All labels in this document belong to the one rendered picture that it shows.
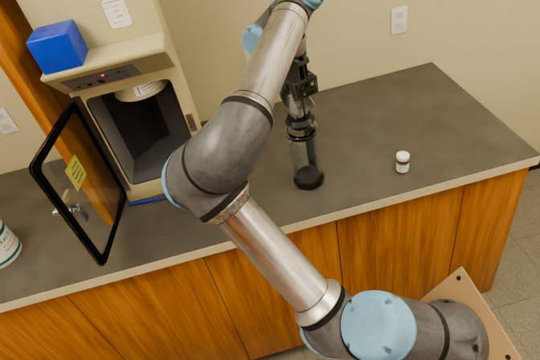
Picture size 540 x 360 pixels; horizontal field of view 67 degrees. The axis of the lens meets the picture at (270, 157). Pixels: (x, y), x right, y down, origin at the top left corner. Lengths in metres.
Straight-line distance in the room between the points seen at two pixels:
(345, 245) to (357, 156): 0.32
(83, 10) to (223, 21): 0.62
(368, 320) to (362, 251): 0.81
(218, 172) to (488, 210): 1.22
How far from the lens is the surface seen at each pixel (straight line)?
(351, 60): 1.88
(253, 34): 0.95
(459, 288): 0.94
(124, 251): 1.42
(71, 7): 1.23
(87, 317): 1.64
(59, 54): 1.16
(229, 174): 0.65
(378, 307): 0.76
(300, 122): 1.21
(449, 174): 1.44
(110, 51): 1.20
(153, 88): 1.33
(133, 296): 1.53
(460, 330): 0.86
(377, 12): 1.84
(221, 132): 0.64
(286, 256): 0.79
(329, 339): 0.86
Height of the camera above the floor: 1.92
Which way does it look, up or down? 39 degrees down
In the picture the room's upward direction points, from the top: 13 degrees counter-clockwise
